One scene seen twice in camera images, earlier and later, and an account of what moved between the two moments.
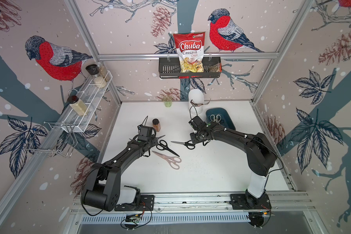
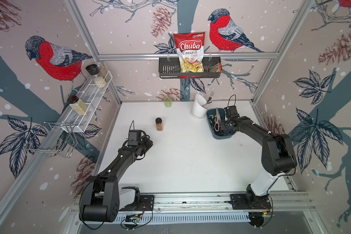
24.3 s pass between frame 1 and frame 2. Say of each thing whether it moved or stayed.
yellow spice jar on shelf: stayed
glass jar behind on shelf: stayed
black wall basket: stayed
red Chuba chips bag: stayed
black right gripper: moved
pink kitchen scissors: moved
